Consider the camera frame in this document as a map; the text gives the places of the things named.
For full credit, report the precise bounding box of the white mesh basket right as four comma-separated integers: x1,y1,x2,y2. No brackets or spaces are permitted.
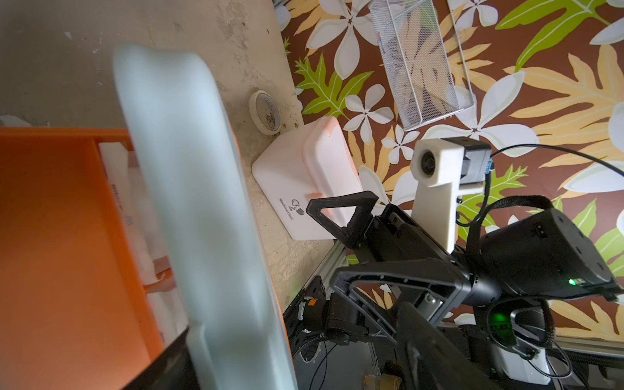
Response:
369,1,476,130

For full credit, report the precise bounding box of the white and salmon first aid box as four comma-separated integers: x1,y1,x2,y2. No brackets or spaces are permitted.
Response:
252,116,363,241

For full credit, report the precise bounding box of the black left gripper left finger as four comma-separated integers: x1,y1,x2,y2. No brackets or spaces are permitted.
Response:
123,328,200,390

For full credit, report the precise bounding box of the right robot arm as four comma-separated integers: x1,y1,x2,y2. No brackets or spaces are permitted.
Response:
306,191,622,389

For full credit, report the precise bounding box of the clear round lid on table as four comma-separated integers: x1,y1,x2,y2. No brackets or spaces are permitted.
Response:
249,89,281,136

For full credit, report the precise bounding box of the grey box orange handle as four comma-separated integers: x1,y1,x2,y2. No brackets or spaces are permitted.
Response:
1,42,297,389

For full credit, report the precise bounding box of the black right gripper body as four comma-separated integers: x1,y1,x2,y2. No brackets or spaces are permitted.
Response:
360,196,619,324

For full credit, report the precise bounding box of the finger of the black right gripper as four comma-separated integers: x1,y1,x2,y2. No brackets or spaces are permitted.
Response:
305,191,379,249
330,258,471,341

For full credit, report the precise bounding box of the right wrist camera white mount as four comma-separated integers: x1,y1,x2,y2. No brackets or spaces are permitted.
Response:
410,136,492,253

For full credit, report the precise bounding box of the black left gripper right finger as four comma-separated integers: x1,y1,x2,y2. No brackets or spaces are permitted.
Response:
396,303,499,390

